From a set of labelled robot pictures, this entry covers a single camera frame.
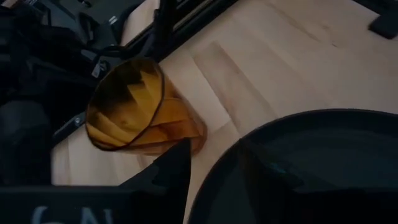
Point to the amber faceted plastic cup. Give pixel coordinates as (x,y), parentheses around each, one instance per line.
(136,109)

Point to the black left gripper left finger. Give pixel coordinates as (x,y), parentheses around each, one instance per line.
(168,174)

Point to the black round plate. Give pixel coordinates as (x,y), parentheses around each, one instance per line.
(335,155)

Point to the black serving tray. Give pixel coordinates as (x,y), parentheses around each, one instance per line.
(387,26)

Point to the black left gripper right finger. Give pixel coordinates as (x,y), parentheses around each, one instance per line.
(267,186)

